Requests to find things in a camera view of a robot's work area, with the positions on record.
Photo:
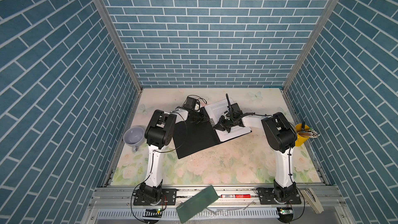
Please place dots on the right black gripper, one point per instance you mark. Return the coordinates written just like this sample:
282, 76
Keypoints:
221, 126

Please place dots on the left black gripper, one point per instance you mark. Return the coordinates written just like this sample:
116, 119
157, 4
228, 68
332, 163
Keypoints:
202, 117

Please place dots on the orange black file folder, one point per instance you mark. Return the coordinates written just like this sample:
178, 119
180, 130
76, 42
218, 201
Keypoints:
192, 137

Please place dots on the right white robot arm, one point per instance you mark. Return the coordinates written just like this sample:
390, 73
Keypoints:
280, 135

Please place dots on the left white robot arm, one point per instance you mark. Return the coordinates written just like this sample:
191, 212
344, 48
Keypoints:
159, 134

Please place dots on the grey ceramic mug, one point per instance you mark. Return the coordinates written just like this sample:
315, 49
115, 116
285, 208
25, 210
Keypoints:
134, 137

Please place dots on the yellow pen cup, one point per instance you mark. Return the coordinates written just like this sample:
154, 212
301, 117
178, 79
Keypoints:
301, 139

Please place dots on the red marker pen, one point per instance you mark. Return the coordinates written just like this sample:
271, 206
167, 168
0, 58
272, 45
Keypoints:
236, 196

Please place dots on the green board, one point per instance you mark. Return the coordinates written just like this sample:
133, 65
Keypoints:
196, 204

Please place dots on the beige stapler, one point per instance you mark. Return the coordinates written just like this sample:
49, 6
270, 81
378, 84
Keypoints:
311, 198

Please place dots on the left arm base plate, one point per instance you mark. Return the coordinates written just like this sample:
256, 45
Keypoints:
155, 197

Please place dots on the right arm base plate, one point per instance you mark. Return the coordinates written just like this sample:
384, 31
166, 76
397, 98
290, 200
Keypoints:
270, 196

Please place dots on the aluminium front rail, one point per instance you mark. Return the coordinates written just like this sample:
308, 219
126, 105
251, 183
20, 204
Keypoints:
122, 197

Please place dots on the left aluminium frame post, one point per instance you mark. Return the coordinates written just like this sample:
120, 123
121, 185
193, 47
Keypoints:
103, 13

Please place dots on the aluminium corner frame post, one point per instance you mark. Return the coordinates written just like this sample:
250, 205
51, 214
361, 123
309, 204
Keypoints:
329, 7

